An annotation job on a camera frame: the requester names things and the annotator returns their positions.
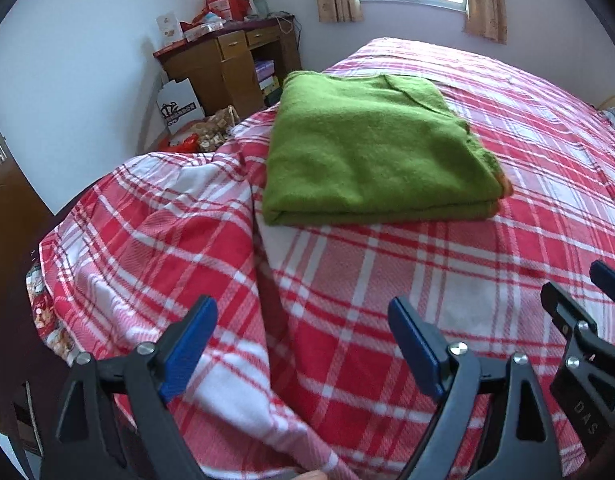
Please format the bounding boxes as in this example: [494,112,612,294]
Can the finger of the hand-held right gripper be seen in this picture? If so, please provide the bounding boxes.
[540,280,615,461]
[590,260,615,307]

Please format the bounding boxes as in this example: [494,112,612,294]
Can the white printed cardboard box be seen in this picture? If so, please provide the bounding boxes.
[156,78,205,136]

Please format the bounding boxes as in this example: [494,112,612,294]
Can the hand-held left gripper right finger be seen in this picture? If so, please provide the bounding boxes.
[387,296,563,480]

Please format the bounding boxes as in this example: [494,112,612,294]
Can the red white plaid bed sheet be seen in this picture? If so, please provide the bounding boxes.
[37,36,615,480]

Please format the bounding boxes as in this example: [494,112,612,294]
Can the stack of boxes under desk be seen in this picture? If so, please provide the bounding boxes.
[254,59,280,106]

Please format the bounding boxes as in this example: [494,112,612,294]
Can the white upright card box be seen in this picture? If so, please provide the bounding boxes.
[156,12,183,45]

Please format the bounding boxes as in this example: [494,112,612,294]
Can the wooden desk with drawers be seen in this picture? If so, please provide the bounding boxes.
[154,19,302,126]

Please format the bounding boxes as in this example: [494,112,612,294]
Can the brown wooden door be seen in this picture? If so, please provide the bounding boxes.
[0,110,55,331]

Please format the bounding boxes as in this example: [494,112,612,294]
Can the green orange striped knit sweater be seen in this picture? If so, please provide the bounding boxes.
[262,71,513,227]

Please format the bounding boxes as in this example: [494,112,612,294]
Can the white flat box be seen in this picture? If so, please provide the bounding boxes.
[183,27,223,43]

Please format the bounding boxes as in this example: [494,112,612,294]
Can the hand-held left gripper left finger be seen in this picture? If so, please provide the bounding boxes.
[40,295,219,480]

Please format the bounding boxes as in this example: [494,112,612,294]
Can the red gift box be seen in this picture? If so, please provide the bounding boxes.
[204,0,250,21]

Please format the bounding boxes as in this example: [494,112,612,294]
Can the printed blanket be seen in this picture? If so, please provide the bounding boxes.
[26,255,83,366]

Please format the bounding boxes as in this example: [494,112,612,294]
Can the red bag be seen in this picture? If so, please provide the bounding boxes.
[160,134,200,153]

